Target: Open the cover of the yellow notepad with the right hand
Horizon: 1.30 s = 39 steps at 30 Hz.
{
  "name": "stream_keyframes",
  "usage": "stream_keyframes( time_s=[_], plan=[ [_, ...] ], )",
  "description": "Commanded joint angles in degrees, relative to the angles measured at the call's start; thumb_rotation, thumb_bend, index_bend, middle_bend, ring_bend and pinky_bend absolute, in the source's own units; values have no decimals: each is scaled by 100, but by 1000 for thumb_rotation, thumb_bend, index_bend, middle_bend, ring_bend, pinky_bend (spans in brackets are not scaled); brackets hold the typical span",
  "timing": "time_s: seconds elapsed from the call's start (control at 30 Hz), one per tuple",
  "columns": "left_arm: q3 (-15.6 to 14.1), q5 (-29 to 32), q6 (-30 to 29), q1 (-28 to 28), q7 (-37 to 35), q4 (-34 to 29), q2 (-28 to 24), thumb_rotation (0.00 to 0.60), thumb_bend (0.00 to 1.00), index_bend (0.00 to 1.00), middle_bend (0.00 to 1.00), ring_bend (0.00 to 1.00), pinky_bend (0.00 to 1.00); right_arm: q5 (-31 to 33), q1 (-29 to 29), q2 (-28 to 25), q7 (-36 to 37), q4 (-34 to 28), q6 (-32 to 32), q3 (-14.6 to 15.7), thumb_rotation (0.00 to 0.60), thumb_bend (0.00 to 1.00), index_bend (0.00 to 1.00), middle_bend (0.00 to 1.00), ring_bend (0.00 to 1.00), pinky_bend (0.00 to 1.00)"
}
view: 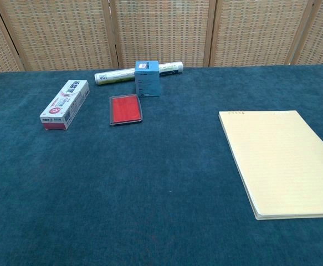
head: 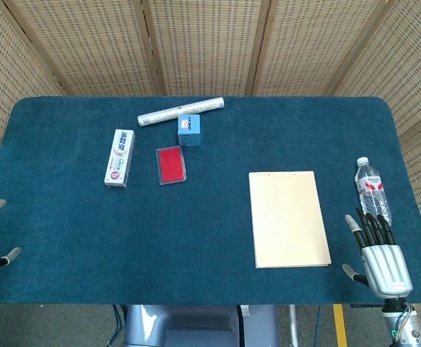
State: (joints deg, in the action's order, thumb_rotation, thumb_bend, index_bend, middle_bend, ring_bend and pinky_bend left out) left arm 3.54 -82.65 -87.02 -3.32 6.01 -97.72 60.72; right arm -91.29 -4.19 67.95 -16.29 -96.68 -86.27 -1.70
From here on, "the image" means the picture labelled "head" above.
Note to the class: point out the white printed tube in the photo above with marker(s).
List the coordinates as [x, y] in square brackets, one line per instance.
[181, 111]

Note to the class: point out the red ink stamp pad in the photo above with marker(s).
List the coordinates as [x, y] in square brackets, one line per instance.
[171, 165]

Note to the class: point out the white toothpaste box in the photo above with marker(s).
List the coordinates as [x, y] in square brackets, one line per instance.
[120, 158]

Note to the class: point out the woven bamboo folding screen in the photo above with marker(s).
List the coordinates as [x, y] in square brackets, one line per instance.
[210, 47]

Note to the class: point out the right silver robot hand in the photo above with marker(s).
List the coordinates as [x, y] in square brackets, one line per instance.
[387, 264]

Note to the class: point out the yellow floor tape strip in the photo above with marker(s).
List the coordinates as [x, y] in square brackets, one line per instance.
[340, 325]

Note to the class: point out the beige notepad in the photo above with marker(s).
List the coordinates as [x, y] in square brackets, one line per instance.
[289, 218]

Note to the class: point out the blue felt table cloth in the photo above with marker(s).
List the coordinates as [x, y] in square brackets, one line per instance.
[203, 224]

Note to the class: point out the clear plastic water bottle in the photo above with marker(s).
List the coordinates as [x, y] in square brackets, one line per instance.
[373, 193]

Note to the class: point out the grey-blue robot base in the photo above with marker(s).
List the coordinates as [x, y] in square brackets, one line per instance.
[195, 325]

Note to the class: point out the blue cardboard box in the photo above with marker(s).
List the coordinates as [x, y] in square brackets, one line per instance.
[189, 131]

